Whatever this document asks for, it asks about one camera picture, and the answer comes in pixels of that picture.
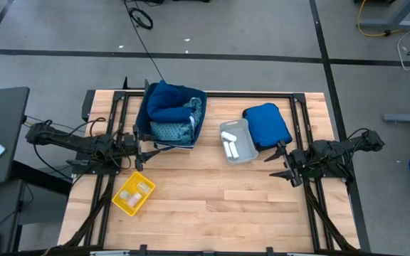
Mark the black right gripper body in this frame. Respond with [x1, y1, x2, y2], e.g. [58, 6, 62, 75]
[277, 140, 310, 188]

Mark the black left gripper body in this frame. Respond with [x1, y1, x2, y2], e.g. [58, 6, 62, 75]
[122, 124, 144, 173]

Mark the yellow plastic basket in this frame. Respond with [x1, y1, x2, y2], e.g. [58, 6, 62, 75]
[111, 171, 157, 218]

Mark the navy fabric storage bin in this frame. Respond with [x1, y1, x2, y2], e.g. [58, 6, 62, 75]
[135, 78, 208, 153]

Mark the light blue patterned gown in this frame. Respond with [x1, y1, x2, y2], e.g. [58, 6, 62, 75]
[149, 97, 204, 145]

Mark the small clear plastic bottle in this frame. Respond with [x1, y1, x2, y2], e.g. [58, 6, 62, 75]
[137, 181, 152, 195]

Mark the grey plastic bin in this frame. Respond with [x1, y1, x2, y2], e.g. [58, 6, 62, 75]
[219, 118, 259, 166]

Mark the navy scrub cloth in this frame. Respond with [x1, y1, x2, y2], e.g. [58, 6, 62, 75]
[146, 80, 196, 124]

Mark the small white pink packet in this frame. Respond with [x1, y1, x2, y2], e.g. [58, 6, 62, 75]
[127, 192, 143, 208]

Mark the bright blue folded pad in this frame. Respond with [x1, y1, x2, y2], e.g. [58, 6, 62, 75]
[241, 102, 294, 152]

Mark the black box on table edge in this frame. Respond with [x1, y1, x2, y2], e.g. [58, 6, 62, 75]
[81, 89, 96, 123]

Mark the grey metal floor bar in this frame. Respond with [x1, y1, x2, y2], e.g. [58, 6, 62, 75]
[384, 113, 410, 125]

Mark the dark grey desk top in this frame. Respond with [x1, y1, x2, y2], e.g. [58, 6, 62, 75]
[0, 86, 31, 188]

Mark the black computer desk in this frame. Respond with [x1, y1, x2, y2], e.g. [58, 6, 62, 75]
[0, 178, 26, 256]

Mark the grey metal table base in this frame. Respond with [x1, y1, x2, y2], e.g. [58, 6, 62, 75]
[354, 0, 410, 29]

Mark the black aluminium table frame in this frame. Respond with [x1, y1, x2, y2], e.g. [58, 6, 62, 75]
[62, 76, 362, 256]

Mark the long black floor cable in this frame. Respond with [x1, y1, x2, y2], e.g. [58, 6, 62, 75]
[122, 0, 169, 85]

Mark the black coiled cable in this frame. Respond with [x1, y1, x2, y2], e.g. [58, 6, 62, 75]
[129, 7, 154, 31]

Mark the yellow floor cable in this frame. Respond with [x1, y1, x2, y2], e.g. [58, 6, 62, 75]
[356, 0, 410, 38]

